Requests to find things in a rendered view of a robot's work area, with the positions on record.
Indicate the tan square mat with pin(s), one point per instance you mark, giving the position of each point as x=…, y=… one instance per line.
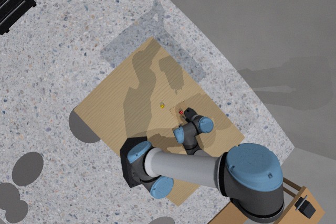
x=175, y=111

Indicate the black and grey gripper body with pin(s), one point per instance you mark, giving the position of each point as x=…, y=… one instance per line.
x=190, y=114

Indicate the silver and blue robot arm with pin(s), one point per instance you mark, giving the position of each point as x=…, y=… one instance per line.
x=249, y=174

